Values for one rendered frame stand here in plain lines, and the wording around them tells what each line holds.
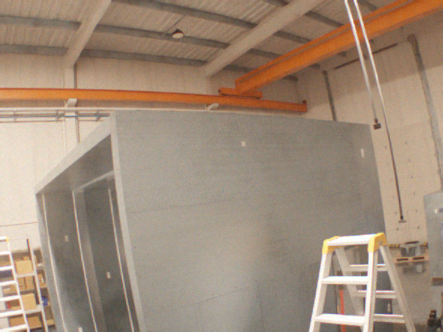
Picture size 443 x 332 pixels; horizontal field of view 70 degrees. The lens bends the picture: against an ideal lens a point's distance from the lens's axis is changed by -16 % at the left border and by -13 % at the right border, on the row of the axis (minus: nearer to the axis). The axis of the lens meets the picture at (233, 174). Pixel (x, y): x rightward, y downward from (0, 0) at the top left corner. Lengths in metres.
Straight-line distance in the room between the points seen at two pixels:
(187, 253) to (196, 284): 0.19
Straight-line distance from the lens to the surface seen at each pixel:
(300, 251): 2.68
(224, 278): 2.23
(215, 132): 2.28
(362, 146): 3.55
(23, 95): 10.47
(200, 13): 10.51
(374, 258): 2.12
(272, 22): 11.13
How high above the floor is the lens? 2.63
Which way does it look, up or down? 4 degrees up
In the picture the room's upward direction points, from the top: 8 degrees counter-clockwise
